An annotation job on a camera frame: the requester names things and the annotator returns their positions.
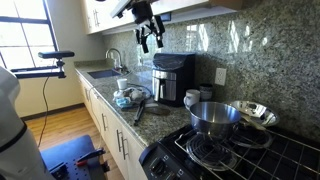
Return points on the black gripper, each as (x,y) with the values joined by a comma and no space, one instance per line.
(143,17)

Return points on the dark jar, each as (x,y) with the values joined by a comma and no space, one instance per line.
(206,91)

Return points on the black air fryer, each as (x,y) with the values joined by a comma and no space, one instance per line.
(172,75)

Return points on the black camera on stand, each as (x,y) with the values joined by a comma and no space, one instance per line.
(55,69)

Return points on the blue robot cart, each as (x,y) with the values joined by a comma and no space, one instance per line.
(76,159)

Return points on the chrome faucet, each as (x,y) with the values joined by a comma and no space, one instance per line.
(115,55)

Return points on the kitchen sink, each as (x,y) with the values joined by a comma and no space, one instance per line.
(104,73)

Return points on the stainless steel pot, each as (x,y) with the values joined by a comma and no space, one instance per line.
(214,119)

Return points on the black stove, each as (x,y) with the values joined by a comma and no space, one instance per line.
(249,154)

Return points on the white mug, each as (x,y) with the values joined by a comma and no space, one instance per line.
(192,96)

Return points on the white paper cup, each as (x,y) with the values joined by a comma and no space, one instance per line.
(122,83)

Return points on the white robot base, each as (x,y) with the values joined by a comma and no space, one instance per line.
(20,158)

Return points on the patterned kitchen towel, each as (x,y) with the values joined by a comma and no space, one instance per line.
(128,97)

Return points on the white wall outlet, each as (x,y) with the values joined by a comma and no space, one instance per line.
(220,77)

